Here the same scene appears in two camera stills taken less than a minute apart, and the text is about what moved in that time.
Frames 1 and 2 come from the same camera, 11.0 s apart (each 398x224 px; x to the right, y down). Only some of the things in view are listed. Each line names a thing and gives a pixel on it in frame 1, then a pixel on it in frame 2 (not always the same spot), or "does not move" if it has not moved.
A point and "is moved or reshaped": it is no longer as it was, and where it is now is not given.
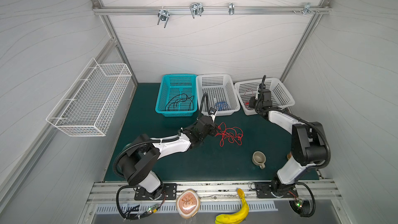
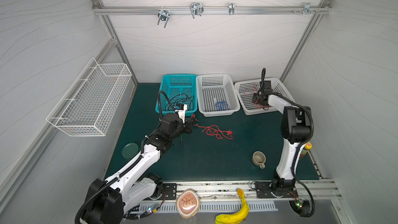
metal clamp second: (196, 9) does not move
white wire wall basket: (87, 107) does not move
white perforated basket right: (245, 91) does not move
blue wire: (222, 106) does not move
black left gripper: (213, 129) -> (187, 124)
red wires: (234, 135) is moved or reshaped
